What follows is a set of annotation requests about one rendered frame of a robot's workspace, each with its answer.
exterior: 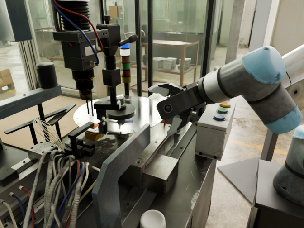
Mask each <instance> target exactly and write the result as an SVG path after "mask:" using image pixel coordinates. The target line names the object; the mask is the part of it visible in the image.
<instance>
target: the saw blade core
mask: <svg viewBox="0 0 304 228"><path fill-rule="evenodd" d="M123 97H124V99H133V101H124V103H125V104H130V105H133V106H134V107H135V108H136V112H135V113H134V114H133V115H131V116H129V117H125V118H112V117H109V116H107V115H106V116H107V119H105V120H103V121H100V120H97V117H96V110H93V111H94V116H92V110H91V102H88V106H89V113H90V114H88V112H87V105H86V104H84V105H82V106H81V107H80V108H78V109H77V110H76V112H75V113H74V116H73V119H74V122H75V124H77V126H78V127H81V126H82V125H84V124H86V123H87V122H89V121H90V122H94V123H95V124H98V125H99V126H98V127H97V128H95V129H88V130H87V131H88V132H89V131H92V133H93V132H94V133H97V134H105V135H106V134H107V135H120V132H121V135H123V134H131V133H134V131H135V132H137V131H138V130H139V129H140V128H141V127H142V126H143V125H144V124H145V123H148V124H150V128H152V127H154V126H156V125H157V124H159V123H160V122H161V121H162V119H161V117H160V115H159V113H158V110H157V109H156V105H157V104H156V103H158V102H156V101H154V100H152V99H148V98H145V97H139V96H129V95H123ZM106 99H110V97H105V98H101V99H97V100H93V104H94V102H95V101H106ZM133 130H134V131H133ZM107 132H108V133H107Z"/></svg>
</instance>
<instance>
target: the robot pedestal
mask: <svg viewBox="0 0 304 228"><path fill-rule="evenodd" d="M282 166H283V165H281V164H277V163H273V162H270V161H264V160H261V159H259V160H258V167H257V177H256V192H255V195H254V199H253V203H252V207H251V211H250V214H249V218H248V222H247V226H246V228H304V206H301V205H298V204H295V203H293V202H290V201H289V200H287V199H285V198H284V197H283V196H281V195H280V194H279V193H278V192H277V191H276V190H275V188H274V186H273V178H274V175H275V173H276V172H277V171H278V170H279V169H280V168H281V167H282Z"/></svg>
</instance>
